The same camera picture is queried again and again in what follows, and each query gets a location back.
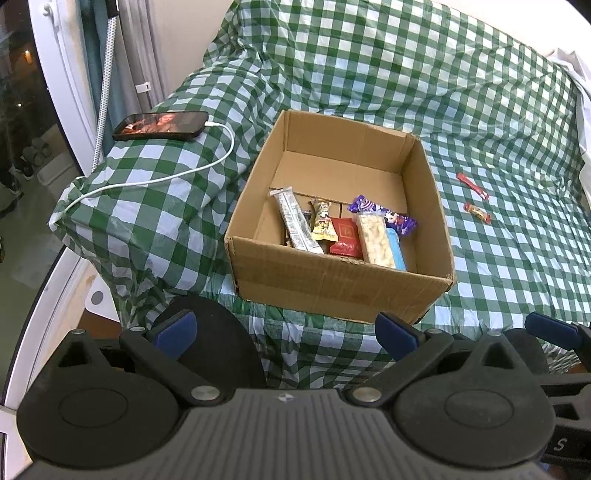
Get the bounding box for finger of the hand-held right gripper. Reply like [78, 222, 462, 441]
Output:
[525, 311, 591, 354]

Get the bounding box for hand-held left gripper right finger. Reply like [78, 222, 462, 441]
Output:
[347, 311, 525, 408]

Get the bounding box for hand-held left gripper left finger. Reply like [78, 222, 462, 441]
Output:
[53, 310, 228, 408]

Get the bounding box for blue stick packet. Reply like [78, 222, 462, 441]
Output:
[385, 226, 407, 272]

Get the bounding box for cardboard box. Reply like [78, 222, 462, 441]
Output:
[224, 110, 458, 325]

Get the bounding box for white nougat packet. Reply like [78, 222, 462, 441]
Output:
[355, 212, 399, 268]

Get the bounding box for red square snack packet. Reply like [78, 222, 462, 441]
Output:
[329, 217, 363, 257]

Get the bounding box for purple cartoon snack packet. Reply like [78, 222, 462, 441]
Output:
[347, 195, 419, 237]

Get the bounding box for yellow cartoon snack packet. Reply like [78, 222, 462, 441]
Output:
[308, 198, 339, 241]

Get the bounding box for silver striped stick packet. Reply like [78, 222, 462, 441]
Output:
[270, 186, 326, 254]

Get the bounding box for black round stool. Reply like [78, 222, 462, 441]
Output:
[150, 295, 269, 388]

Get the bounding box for small orange candy packet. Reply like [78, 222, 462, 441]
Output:
[463, 202, 493, 225]

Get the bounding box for thin red stick packet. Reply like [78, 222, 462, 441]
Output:
[456, 173, 490, 201]

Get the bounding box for black smartphone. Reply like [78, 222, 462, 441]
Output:
[112, 111, 209, 141]

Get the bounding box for grey slipper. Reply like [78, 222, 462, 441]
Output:
[25, 142, 52, 164]

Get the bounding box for white cloth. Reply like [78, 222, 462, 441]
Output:
[549, 46, 591, 167]

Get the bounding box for green checkered cloth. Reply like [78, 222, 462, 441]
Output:
[48, 0, 591, 374]

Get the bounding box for grey curtain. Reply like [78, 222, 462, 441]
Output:
[78, 0, 181, 134]

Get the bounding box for white charging cable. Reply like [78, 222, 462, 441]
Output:
[62, 121, 235, 217]

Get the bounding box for braided black and white cord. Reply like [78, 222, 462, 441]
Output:
[92, 18, 117, 171]

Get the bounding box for white window frame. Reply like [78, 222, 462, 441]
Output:
[28, 0, 114, 178]

